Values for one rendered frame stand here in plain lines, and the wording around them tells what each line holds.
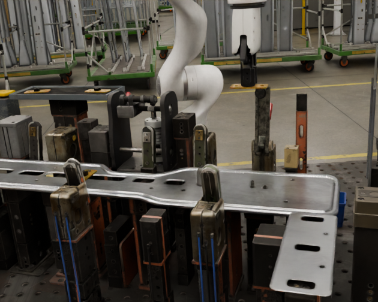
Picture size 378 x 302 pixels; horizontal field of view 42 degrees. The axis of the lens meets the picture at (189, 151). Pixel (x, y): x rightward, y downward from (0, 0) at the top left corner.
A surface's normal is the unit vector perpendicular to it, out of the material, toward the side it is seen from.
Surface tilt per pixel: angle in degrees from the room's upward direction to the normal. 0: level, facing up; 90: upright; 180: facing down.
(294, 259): 0
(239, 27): 88
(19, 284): 0
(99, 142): 90
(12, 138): 90
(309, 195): 0
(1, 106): 90
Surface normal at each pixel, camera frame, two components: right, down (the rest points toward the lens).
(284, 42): -0.08, 0.25
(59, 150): -0.30, 0.32
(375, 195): -0.07, -0.94
